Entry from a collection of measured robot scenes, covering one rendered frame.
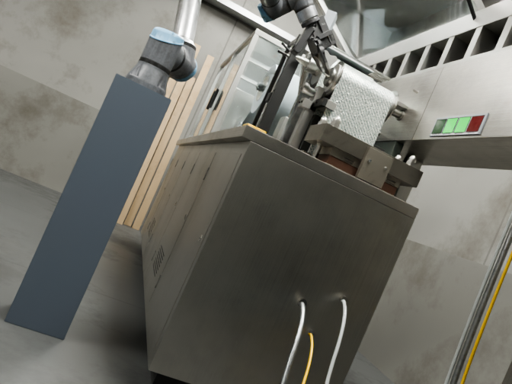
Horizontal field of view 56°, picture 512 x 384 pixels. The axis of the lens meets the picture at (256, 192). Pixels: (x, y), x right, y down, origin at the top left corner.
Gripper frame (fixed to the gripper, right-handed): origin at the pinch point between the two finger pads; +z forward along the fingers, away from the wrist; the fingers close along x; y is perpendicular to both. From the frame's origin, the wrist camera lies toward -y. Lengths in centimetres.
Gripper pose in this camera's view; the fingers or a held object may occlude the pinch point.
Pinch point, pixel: (325, 73)
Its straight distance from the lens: 188.5
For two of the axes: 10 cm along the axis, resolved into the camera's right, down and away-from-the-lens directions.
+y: 8.8, -4.5, 1.8
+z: 4.2, 8.9, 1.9
